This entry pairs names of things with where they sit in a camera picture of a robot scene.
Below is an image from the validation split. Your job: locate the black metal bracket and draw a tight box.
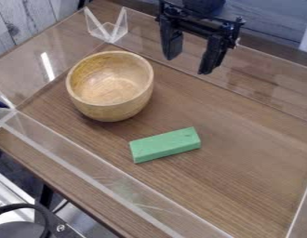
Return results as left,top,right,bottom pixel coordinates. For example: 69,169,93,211
32,205,85,238

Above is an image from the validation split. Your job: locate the green rectangular block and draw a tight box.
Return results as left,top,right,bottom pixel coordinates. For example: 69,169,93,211
129,126,201,164

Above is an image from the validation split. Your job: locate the black cable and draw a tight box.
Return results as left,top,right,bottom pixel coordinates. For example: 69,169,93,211
0,203,53,238

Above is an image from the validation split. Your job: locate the light wooden bowl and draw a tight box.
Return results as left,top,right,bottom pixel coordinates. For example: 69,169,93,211
65,50,153,122

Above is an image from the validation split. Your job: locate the clear acrylic tray wall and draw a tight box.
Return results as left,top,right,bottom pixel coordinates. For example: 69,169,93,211
0,1,307,238

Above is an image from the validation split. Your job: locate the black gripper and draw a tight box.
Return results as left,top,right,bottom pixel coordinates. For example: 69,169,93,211
155,0,245,74

